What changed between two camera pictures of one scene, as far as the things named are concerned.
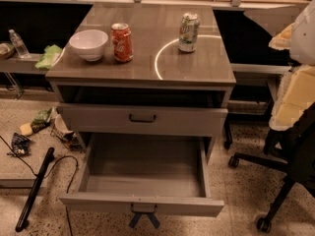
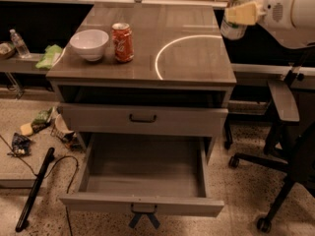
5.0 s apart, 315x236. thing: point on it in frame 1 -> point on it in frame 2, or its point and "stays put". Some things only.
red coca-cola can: x=122 y=41 stays put
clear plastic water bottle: x=19 y=45 stays put
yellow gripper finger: x=283 y=40 -> x=276 y=18
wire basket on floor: x=66 y=136 stays put
